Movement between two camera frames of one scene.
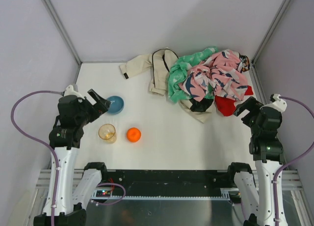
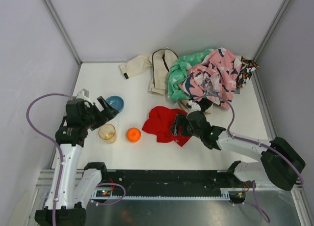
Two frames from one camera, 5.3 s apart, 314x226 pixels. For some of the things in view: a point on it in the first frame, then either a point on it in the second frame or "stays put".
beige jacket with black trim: (158, 62) stays put
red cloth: (227, 106) → (160, 121)
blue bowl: (117, 104) stays put
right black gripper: (250, 110) → (183, 126)
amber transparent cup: (107, 132) stays put
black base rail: (164, 184) stays put
